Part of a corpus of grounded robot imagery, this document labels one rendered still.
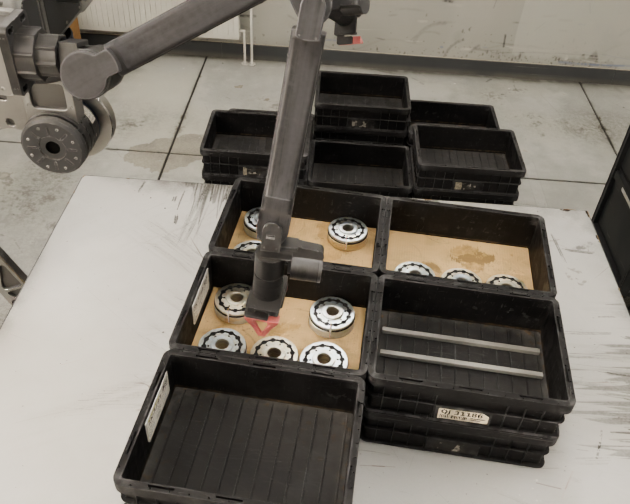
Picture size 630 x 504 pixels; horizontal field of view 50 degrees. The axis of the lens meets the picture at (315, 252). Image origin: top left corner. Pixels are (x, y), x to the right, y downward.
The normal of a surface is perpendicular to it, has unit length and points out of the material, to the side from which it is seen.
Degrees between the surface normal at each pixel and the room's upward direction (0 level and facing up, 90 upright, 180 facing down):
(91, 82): 72
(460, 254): 0
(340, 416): 0
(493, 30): 90
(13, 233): 0
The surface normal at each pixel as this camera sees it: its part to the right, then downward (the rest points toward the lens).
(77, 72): -0.04, 0.39
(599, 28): -0.05, 0.66
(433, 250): 0.05, -0.75
